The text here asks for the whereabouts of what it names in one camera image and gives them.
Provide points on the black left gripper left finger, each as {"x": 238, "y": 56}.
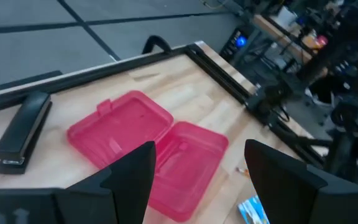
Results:
{"x": 110, "y": 199}

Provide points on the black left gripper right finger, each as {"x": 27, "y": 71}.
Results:
{"x": 291, "y": 193}

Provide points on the blue green crayon box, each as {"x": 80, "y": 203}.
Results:
{"x": 252, "y": 211}

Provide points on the pink translucent plastic pencil case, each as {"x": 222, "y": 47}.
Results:
{"x": 126, "y": 130}

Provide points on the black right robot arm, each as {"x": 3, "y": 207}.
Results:
{"x": 343, "y": 115}

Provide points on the black stapler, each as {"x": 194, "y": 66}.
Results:
{"x": 23, "y": 127}

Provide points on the black computer with blue light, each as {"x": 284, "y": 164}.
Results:
{"x": 236, "y": 43}

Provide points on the wooden background table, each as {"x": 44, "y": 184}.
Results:
{"x": 275, "y": 32}

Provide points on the black camera on stand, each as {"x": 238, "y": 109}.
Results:
{"x": 266, "y": 99}

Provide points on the black aluminium table frame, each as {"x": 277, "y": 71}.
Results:
{"x": 216, "y": 73}

